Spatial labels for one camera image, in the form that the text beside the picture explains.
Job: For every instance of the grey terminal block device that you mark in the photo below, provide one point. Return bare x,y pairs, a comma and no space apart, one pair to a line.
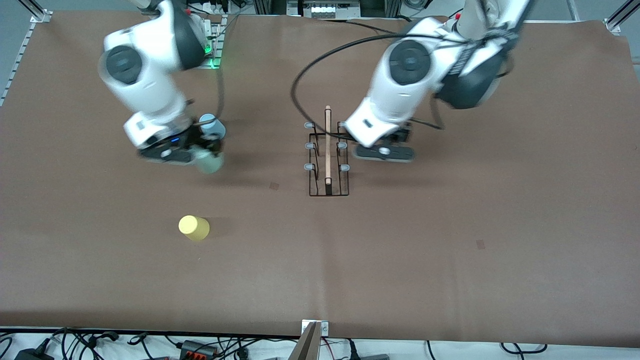
322,10

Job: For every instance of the black box orange connectors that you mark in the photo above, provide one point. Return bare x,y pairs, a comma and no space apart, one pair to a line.
197,349

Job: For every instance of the black power adapter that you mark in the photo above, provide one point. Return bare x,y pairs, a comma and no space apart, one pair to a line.
35,355

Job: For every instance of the light blue plastic cup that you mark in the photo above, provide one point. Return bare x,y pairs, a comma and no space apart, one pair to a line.
215,127

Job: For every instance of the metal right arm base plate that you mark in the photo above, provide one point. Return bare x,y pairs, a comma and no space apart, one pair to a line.
216,55

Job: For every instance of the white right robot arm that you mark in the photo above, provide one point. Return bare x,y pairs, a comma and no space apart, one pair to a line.
145,75

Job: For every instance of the aluminium corner profile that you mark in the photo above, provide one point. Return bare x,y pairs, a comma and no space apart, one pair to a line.
620,20

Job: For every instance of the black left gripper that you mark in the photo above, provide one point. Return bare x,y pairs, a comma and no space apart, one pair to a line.
401,135

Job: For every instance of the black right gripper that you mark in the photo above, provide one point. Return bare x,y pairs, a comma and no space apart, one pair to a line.
196,143

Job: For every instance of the yellow plastic cup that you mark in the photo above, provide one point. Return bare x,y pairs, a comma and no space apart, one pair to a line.
194,228

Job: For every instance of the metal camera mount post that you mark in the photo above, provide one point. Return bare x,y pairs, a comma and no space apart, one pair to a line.
309,345

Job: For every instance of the mint green plastic cup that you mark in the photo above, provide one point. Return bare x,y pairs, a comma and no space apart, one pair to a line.
211,164

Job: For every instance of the brown paper table cover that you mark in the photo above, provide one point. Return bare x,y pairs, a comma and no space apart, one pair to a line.
350,275

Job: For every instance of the white power strip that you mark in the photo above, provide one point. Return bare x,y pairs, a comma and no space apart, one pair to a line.
216,6

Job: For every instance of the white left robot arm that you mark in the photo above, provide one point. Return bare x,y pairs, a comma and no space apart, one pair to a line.
410,65

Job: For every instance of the perforated aluminium rail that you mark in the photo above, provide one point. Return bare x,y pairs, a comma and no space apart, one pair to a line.
20,55

